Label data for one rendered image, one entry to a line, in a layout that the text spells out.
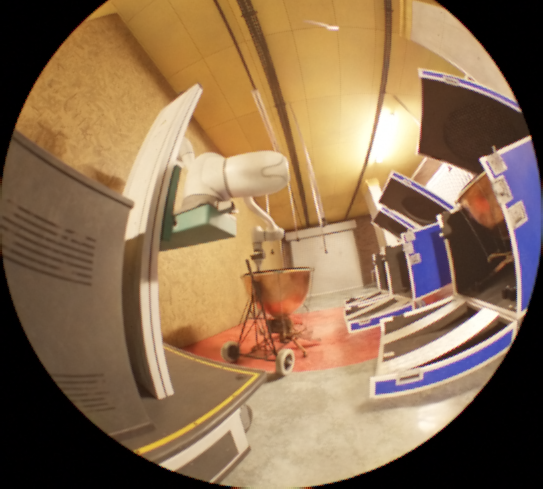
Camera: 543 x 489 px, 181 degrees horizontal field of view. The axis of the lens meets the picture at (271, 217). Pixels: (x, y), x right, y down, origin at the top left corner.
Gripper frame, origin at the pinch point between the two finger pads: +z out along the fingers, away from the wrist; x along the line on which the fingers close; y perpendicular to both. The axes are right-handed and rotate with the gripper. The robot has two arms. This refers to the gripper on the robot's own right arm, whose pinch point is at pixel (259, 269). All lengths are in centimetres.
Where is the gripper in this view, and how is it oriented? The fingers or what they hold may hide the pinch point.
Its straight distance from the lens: 147.6
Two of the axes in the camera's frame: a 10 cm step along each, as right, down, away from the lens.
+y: -5.3, -2.8, -8.0
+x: 8.4, -2.8, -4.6
